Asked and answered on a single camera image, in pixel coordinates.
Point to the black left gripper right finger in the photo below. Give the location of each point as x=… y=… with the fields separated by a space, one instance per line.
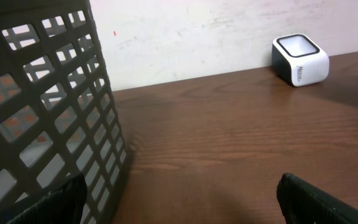
x=303 y=203

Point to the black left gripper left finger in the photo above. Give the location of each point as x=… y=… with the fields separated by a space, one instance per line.
x=63 y=204

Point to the white barcode scanner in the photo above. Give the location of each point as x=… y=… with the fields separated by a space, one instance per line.
x=298 y=61

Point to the grey plastic shopping basket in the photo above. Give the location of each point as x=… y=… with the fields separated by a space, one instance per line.
x=57 y=111

